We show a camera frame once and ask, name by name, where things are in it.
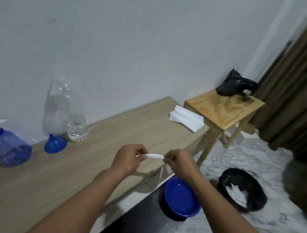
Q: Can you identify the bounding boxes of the person's left hand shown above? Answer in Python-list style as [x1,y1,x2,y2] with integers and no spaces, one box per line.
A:
[109,141,149,179]

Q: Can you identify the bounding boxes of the person's right hand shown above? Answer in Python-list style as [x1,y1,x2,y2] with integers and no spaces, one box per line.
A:
[161,147,203,182]

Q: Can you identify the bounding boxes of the twisted white tissue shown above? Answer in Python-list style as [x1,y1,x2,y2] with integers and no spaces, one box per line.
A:
[144,152,165,161]

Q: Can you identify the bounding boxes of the person's left forearm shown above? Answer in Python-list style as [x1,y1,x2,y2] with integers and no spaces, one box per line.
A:
[25,155,133,233]

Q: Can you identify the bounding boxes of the person's right forearm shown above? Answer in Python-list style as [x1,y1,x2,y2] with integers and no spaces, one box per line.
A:
[170,170,304,233]

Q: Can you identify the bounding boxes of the blue plastic bowl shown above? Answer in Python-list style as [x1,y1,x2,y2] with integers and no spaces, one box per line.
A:
[162,176,205,219]

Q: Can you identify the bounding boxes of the stack of white tissues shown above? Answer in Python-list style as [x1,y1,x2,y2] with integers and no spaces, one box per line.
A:
[168,104,206,134]

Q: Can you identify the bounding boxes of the clear plastic water bottle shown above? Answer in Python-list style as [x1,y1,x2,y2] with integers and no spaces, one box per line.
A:
[57,84,93,143]

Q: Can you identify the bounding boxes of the wooden stool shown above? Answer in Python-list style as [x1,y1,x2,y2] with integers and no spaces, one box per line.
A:
[178,86,267,173]

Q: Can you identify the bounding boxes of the crumpled white tissues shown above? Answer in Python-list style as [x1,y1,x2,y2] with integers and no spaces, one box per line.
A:
[223,183,250,209]

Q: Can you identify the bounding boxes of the black trash bin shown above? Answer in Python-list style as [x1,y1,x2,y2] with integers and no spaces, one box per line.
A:
[215,166,271,215]

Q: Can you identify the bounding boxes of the blue plastic funnel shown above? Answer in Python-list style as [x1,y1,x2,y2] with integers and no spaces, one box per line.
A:
[43,133,68,156]

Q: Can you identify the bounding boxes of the black plastic bag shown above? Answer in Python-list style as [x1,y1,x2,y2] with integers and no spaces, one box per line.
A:
[216,67,261,102]

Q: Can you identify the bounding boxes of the blue spray bottle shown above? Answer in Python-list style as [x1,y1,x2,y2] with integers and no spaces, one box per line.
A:
[0,127,35,170]

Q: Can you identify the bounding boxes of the brown curtain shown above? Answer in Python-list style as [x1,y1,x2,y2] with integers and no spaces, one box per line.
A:
[245,0,307,162]

